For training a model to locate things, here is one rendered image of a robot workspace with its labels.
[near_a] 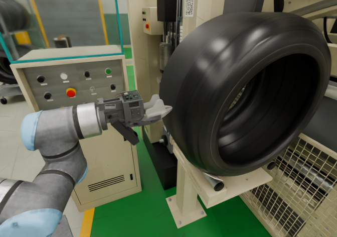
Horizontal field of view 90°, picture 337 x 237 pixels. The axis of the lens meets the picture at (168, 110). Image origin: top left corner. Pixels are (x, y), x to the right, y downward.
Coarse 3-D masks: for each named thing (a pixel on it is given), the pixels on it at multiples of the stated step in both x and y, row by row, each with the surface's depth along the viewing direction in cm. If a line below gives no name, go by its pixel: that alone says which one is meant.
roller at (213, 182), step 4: (208, 176) 69; (216, 176) 68; (208, 180) 69; (212, 180) 67; (216, 180) 66; (220, 180) 67; (212, 184) 67; (216, 184) 65; (220, 184) 65; (216, 188) 65; (220, 188) 66
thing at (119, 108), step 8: (120, 96) 46; (128, 96) 47; (136, 96) 46; (104, 104) 43; (112, 104) 44; (120, 104) 45; (128, 104) 44; (136, 104) 46; (104, 112) 45; (112, 112) 46; (120, 112) 46; (128, 112) 45; (136, 112) 47; (104, 120) 43; (112, 120) 46; (120, 120) 47; (128, 120) 46; (136, 120) 47; (104, 128) 45
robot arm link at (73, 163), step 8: (72, 152) 44; (80, 152) 47; (48, 160) 42; (56, 160) 42; (64, 160) 43; (72, 160) 45; (80, 160) 47; (48, 168) 41; (56, 168) 41; (64, 168) 42; (72, 168) 44; (80, 168) 47; (72, 176) 42; (80, 176) 48
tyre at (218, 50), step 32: (192, 32) 56; (224, 32) 45; (256, 32) 41; (288, 32) 42; (320, 32) 49; (192, 64) 47; (224, 64) 41; (256, 64) 41; (288, 64) 72; (320, 64) 51; (160, 96) 62; (192, 96) 45; (224, 96) 43; (256, 96) 89; (288, 96) 76; (320, 96) 60; (192, 128) 47; (224, 128) 92; (256, 128) 86; (288, 128) 75; (192, 160) 56; (224, 160) 61; (256, 160) 67
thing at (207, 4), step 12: (204, 0) 67; (216, 0) 68; (204, 12) 69; (216, 12) 71; (192, 24) 72; (180, 168) 123; (180, 180) 128; (180, 192) 134; (192, 192) 131; (180, 204) 140; (192, 204) 139
